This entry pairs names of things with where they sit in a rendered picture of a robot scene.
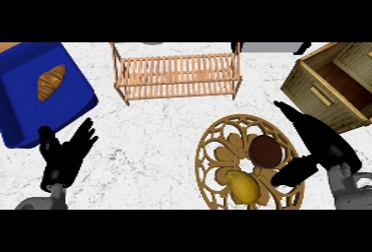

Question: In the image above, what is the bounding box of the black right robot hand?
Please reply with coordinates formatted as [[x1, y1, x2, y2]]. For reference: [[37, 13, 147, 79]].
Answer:
[[269, 99, 364, 188]]

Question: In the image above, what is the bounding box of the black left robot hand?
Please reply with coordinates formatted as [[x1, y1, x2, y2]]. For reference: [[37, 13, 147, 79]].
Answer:
[[39, 117, 101, 194]]

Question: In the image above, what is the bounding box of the brown chocolate cupcake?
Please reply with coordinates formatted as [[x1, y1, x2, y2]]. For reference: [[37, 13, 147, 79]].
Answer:
[[247, 134, 284, 169]]

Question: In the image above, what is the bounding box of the round gold openwork placemat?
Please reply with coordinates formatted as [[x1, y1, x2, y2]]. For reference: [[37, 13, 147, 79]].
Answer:
[[194, 113, 308, 211]]

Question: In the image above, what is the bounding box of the wooden tiered shelf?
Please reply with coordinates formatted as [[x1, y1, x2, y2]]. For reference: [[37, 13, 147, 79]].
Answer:
[[110, 42, 244, 106]]

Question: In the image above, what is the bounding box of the open wooden drawer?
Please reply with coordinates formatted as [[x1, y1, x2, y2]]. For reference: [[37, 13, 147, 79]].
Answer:
[[281, 42, 372, 135]]

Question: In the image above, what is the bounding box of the blue square tray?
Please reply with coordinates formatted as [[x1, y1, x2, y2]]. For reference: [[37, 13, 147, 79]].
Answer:
[[0, 42, 101, 150]]

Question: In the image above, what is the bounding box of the yellow lemon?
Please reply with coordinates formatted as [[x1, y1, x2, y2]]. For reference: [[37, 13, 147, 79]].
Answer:
[[226, 168, 262, 206]]

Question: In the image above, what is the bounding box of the brown croissant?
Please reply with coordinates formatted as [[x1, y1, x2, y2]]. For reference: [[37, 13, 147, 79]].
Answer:
[[37, 64, 68, 102]]

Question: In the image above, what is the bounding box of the grey appliance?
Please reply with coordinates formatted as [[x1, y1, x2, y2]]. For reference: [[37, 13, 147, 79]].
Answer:
[[231, 42, 315, 56]]

